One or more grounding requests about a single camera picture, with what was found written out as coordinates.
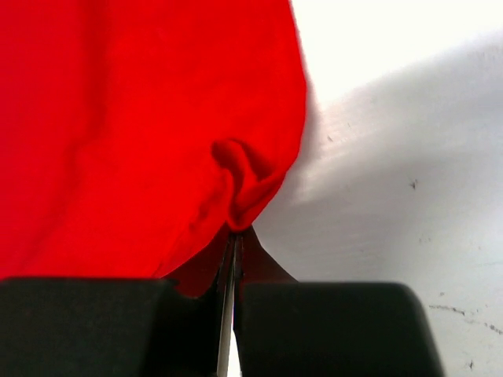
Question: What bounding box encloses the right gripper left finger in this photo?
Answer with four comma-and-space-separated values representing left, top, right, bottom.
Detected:
1, 235, 233, 376

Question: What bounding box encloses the red t-shirt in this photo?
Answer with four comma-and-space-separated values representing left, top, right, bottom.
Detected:
1, 1, 307, 278

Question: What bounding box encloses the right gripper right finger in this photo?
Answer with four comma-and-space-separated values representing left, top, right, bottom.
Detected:
233, 229, 443, 376

